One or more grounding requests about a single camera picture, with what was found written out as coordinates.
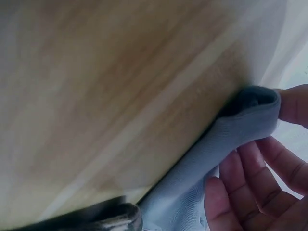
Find light blue sock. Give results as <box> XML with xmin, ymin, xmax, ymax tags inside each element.
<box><xmin>137</xmin><ymin>85</ymin><xmax>282</xmax><ymax>231</ymax></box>

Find person's right hand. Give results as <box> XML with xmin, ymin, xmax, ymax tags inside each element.
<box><xmin>204</xmin><ymin>84</ymin><xmax>308</xmax><ymax>231</ymax></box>

